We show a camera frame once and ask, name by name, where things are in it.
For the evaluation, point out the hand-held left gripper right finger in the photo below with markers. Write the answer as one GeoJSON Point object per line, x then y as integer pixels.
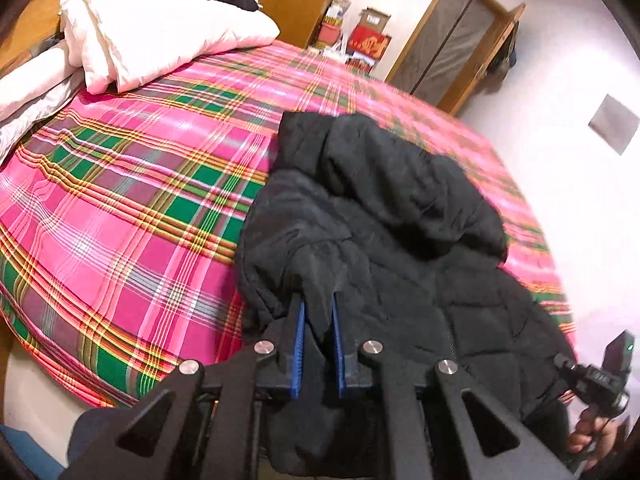
{"type": "Point", "coordinates": [338, 355]}

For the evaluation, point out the black puffer jacket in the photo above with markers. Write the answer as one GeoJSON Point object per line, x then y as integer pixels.
{"type": "Point", "coordinates": [400, 260]}

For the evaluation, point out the cardboard box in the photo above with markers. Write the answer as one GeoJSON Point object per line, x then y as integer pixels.
{"type": "Point", "coordinates": [374, 20]}

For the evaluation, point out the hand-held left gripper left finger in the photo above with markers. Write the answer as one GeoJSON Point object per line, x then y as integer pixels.
{"type": "Point", "coordinates": [299, 350]}

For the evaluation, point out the red plastic container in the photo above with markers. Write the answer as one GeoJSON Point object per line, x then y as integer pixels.
{"type": "Point", "coordinates": [330, 32]}

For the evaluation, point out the wooden headboard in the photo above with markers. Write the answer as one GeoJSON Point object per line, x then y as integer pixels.
{"type": "Point", "coordinates": [35, 25]}

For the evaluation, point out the wooden door with grey panels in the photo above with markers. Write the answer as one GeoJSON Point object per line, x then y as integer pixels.
{"type": "Point", "coordinates": [450, 45]}

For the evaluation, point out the hanging bags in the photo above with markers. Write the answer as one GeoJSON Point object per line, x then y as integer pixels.
{"type": "Point", "coordinates": [505, 62]}

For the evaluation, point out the red gift box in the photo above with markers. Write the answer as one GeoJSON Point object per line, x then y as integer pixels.
{"type": "Point", "coordinates": [370, 42]}

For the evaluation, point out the person's right hand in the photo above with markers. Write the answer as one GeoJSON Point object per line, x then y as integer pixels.
{"type": "Point", "coordinates": [585, 440]}

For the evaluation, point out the pale pink pillow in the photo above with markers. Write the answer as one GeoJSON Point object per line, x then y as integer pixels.
{"type": "Point", "coordinates": [30, 85]}

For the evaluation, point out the grey wall panel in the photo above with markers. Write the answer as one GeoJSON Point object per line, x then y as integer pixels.
{"type": "Point", "coordinates": [615, 122]}

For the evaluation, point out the white duvet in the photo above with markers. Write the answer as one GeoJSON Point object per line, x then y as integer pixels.
{"type": "Point", "coordinates": [165, 35]}

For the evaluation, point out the pink plaid bed sheet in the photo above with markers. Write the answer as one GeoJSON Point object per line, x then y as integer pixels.
{"type": "Point", "coordinates": [125, 210]}

